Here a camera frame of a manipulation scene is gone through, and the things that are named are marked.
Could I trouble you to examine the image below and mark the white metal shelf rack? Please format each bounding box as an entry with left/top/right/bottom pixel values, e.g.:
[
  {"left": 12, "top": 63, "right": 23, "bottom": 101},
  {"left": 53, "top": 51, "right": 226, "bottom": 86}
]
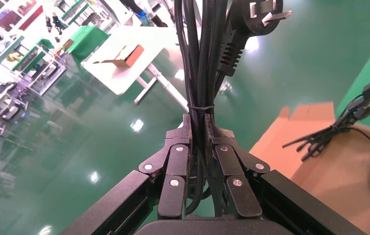
[{"left": 0, "top": 35, "right": 67, "bottom": 96}]

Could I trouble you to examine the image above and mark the white table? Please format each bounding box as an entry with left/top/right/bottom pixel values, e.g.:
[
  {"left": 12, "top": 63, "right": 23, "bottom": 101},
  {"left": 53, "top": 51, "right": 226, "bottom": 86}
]
[{"left": 81, "top": 25, "right": 190, "bottom": 113}]

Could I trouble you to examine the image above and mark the large open cardboard box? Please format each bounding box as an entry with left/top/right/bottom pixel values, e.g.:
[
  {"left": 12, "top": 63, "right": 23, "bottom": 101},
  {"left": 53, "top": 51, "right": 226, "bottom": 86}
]
[{"left": 249, "top": 102, "right": 370, "bottom": 235}]

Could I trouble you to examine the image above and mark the small open cardboard box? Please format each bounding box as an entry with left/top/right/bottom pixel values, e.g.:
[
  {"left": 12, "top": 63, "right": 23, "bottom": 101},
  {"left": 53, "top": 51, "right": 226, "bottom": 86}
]
[{"left": 93, "top": 44, "right": 145, "bottom": 68}]

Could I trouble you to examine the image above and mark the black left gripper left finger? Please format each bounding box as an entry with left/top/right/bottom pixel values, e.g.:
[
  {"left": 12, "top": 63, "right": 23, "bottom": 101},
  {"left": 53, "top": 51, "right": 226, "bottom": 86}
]
[{"left": 60, "top": 113, "right": 193, "bottom": 235}]

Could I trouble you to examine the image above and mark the table with green cloth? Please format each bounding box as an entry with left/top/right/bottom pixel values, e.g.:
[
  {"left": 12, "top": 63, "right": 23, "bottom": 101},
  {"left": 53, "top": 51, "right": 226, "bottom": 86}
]
[{"left": 67, "top": 25, "right": 111, "bottom": 66}]

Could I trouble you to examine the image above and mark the black wired computer mouse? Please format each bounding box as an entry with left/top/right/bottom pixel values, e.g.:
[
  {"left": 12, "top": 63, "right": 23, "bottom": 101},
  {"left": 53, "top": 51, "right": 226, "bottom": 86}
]
[{"left": 282, "top": 94, "right": 370, "bottom": 200}]

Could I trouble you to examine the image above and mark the black power cord with plug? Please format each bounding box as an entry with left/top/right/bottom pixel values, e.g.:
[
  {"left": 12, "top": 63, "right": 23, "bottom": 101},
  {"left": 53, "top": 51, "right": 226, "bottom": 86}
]
[{"left": 173, "top": 0, "right": 293, "bottom": 218}]

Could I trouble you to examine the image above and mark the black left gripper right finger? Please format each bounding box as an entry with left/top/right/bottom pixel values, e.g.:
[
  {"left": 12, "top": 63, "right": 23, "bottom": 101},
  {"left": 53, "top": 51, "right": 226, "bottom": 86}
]
[{"left": 204, "top": 113, "right": 367, "bottom": 235}]

